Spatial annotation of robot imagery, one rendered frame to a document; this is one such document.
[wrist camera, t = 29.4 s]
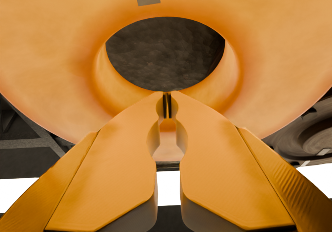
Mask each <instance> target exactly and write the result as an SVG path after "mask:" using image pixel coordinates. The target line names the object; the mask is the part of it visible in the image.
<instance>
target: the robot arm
mask: <svg viewBox="0 0 332 232"><path fill-rule="evenodd" d="M167 105H168V116H169V118H171V119H172V120H173V121H174V123H175V124H176V145H177V146H178V147H179V148H180V149H181V150H182V152H183V154H184V157H183V158H182V160H181V161H180V169H179V195H180V205H181V214H182V220H183V222H184V224H185V225H186V226H187V227H188V228H189V229H191V230H192V231H194V232H332V201H331V200H330V199H329V198H328V197H327V196H326V195H325V194H324V193H323V192H322V191H321V190H320V189H319V188H318V187H317V186H316V185H315V184H314V183H312V182H311V181H310V180H309V179H308V178H307V177H305V176H304V175H303V174H302V173H301V172H299V171H298V170H297V169H296V168H295V167H293V166H292V165H291V164H290V163H288V162H287V161H286V160H285V159H283V158H282V157H281V156H280V155H279V154H277V153H276V152H275V151H274V150H272V149H271V148H270V147H269V146H268V145H266V144H265V143H264V142H263V141H261V140H260V139H259V138H258V137H256V136H255V135H254V134H253V133H251V132H250V131H249V130H248V129H247V128H245V127H244V128H238V127H236V126H235V125H234V124H233V123H232V122H231V121H229V120H228V119H227V118H225V117H224V116H223V115H221V114H220V113H218V112H217V111H215V110H214V109H212V108H210V107H208V106H206V105H205V104H203V103H201V102H199V101H197V100H195V99H193V98H191V97H189V96H187V95H185V94H183V93H181V92H179V91H171V92H162V91H157V92H154V93H153V94H151V95H149V96H148V97H146V98H144V99H142V100H141V101H139V102H137V103H135V104H134V105H132V106H130V107H128V108H127V109H125V110H124V111H122V112H121V113H119V114H118V115H116V116H115V117H114V118H112V119H111V120H110V121H109V122H108V123H107V124H105V125H104V126H103V127H102V128H101V129H100V130H99V131H98V132H89V133H88V134H87V135H86V136H85V137H84V138H82V139H81V140H80V141H79V142H78V143H77V144H76V145H75V146H74V147H72V148H71V149H70V150H69V151H68V152H67V153H66V154H65V155H64V156H62V157H61V158H60V159H59V160H58V161H57V162H56V163H55V164H54V165H52V166H51V167H50V168H49V169H48V170H47V171H46V172H45V173H43V174H42V175H41V176H40V177H39V178H38V179H37V180H36V181H35V182H34V183H32V184H31V185H30V186H29V187H28V188H27V189H26V190H25V191H24V192H23V193H22V194H21V195H20V196H19V197H18V198H17V199H16V200H15V201H14V203H13V204H12V205H11V206H10V207H9V208H8V209H7V210H6V212H5V213H4V214H3V215H2V216H1V217H0V232H147V231H148V230H150V229H151V228H152V227H153V226H154V224H155V222H156V220H157V211H158V198H159V191H158V180H157V169H156V163H155V161H154V160H153V158H152V156H153V154H154V152H155V151H156V149H157V148H158V147H159V146H160V143H161V142H160V127H159V125H160V124H161V123H162V121H163V120H164V118H166V116H167Z"/></svg>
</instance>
